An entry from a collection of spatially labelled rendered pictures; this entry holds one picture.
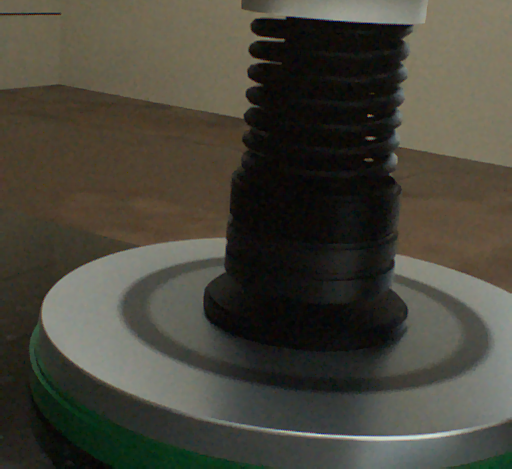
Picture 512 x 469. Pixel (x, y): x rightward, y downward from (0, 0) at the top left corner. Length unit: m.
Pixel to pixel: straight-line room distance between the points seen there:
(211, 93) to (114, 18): 0.92
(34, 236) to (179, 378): 0.26
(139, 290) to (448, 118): 5.08
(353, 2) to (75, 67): 6.65
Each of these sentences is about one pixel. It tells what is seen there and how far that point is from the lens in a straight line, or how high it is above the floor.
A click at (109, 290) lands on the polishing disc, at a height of 0.85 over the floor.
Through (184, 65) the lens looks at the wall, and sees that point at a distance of 6.35.
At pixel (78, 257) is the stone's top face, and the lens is 0.54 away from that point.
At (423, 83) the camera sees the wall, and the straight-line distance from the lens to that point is 5.51.
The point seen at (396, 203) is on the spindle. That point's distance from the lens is 0.38.
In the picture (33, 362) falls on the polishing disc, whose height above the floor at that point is 0.84.
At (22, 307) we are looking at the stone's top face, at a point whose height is 0.82.
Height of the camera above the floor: 0.99
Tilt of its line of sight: 14 degrees down
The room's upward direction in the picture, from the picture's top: 4 degrees clockwise
